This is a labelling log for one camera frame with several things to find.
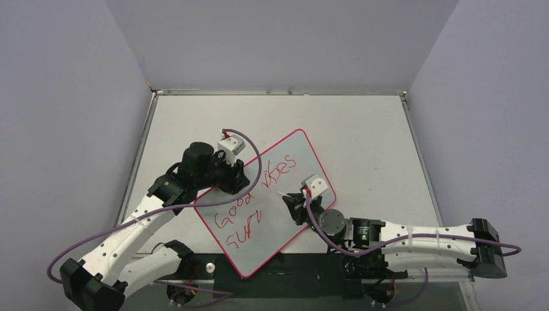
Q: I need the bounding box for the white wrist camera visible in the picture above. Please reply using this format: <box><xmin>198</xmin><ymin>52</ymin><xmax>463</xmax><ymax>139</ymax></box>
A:
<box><xmin>300</xmin><ymin>174</ymin><xmax>330</xmax><ymax>201</ymax></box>
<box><xmin>218</xmin><ymin>135</ymin><xmax>245</xmax><ymax>167</ymax></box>

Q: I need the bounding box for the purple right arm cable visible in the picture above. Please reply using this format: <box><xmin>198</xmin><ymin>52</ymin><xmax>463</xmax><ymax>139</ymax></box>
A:
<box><xmin>303</xmin><ymin>190</ymin><xmax>522</xmax><ymax>259</ymax></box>

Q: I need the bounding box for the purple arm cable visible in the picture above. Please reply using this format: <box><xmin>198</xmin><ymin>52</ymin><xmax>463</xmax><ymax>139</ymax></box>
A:
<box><xmin>303</xmin><ymin>190</ymin><xmax>522</xmax><ymax>259</ymax></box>
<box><xmin>47</xmin><ymin>128</ymin><xmax>263</xmax><ymax>284</ymax></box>

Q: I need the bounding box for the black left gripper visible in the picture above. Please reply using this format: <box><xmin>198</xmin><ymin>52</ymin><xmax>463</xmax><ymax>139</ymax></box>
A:
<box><xmin>196</xmin><ymin>151</ymin><xmax>249</xmax><ymax>194</ymax></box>

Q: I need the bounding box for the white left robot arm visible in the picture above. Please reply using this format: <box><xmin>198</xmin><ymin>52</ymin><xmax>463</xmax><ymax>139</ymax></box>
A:
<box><xmin>60</xmin><ymin>136</ymin><xmax>250</xmax><ymax>310</ymax></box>

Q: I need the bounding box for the aluminium table edge frame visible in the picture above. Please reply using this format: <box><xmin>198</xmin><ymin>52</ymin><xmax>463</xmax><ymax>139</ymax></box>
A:
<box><xmin>81</xmin><ymin>89</ymin><xmax>481</xmax><ymax>311</ymax></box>

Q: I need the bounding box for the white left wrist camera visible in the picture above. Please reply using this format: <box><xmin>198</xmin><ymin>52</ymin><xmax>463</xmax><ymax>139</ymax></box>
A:
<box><xmin>218</xmin><ymin>135</ymin><xmax>245</xmax><ymax>167</ymax></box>

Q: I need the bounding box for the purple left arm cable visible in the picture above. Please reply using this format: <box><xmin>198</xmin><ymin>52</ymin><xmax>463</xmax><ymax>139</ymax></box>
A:
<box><xmin>47</xmin><ymin>128</ymin><xmax>263</xmax><ymax>284</ymax></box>

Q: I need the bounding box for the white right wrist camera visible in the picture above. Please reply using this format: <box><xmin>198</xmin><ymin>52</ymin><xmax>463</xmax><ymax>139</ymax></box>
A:
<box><xmin>300</xmin><ymin>174</ymin><xmax>330</xmax><ymax>201</ymax></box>

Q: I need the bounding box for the pink-framed whiteboard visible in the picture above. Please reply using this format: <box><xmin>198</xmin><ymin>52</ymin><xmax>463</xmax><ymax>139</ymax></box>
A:
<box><xmin>196</xmin><ymin>129</ymin><xmax>329</xmax><ymax>277</ymax></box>

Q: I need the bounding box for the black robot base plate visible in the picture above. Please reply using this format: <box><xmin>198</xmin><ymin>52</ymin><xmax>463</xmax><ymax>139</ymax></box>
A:
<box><xmin>163</xmin><ymin>253</ymin><xmax>408</xmax><ymax>299</ymax></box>

